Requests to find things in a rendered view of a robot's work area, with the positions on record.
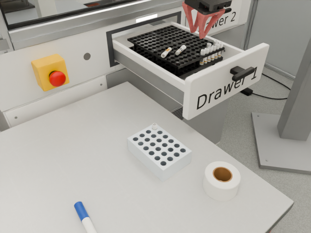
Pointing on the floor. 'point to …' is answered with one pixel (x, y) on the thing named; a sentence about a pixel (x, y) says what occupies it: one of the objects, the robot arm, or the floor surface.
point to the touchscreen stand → (288, 127)
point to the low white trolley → (120, 174)
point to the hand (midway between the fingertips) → (198, 32)
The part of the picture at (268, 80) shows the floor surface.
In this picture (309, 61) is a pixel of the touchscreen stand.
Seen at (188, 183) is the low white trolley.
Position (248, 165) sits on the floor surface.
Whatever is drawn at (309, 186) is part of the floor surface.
